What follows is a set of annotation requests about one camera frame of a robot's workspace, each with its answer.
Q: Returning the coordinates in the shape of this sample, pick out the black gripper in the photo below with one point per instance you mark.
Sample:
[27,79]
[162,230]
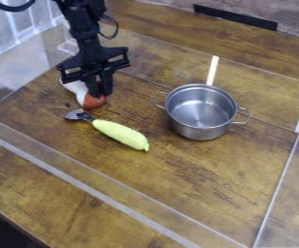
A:
[95,64]

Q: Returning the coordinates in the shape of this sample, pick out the brown white plush mushroom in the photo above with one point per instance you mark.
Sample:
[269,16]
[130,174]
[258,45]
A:
[85,99]

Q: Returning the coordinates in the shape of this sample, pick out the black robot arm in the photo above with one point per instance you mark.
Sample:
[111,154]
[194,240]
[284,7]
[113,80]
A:
[84,14]

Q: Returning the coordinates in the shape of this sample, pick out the silver metal pot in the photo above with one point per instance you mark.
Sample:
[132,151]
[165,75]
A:
[202,111]

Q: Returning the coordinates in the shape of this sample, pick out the black strip on table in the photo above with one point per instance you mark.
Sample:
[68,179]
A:
[245,19]

